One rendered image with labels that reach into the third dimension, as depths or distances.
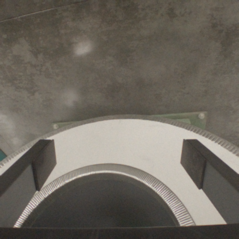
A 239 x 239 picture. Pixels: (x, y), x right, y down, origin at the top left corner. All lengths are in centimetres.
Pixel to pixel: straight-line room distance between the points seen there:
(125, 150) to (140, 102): 43
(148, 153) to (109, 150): 16
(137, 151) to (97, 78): 50
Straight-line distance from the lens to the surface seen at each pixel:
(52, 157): 17
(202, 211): 57
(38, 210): 70
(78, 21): 92
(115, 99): 104
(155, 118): 82
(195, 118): 114
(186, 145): 16
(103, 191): 77
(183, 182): 60
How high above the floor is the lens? 87
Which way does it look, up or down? 50 degrees down
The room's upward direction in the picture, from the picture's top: 171 degrees counter-clockwise
